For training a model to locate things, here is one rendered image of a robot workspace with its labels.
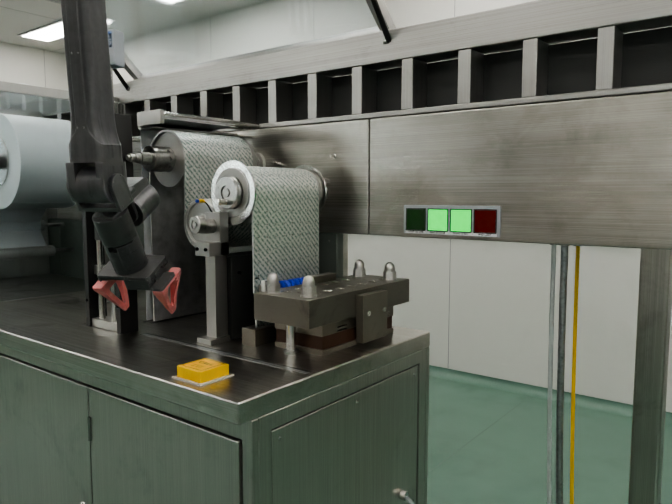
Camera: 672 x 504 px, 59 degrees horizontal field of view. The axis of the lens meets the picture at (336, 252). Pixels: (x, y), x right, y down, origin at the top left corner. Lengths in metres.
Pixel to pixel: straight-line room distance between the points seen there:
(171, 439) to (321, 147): 0.85
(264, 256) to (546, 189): 0.64
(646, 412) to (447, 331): 2.73
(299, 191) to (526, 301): 2.60
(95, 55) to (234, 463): 0.71
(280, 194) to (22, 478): 1.03
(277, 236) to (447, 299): 2.78
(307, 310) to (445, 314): 2.95
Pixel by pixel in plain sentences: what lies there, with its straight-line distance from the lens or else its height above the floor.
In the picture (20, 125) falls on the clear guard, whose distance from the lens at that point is 2.22.
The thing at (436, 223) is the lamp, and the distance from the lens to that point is 1.45.
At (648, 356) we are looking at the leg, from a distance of 1.51.
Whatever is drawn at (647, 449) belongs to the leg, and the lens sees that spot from 1.57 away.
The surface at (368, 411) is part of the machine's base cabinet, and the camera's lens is 1.36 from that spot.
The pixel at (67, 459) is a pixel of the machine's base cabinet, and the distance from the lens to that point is 1.64.
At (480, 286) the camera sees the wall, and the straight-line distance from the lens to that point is 3.99.
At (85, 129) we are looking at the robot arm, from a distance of 0.98.
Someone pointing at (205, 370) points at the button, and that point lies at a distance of 1.14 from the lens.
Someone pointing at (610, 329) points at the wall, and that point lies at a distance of 3.78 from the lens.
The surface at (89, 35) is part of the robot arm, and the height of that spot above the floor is 1.48.
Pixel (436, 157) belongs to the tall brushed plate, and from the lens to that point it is 1.46.
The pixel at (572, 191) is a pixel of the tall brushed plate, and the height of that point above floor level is 1.25.
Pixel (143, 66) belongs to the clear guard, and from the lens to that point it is 2.30.
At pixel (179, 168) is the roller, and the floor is 1.31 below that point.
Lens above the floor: 1.25
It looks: 6 degrees down
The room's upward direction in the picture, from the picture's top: straight up
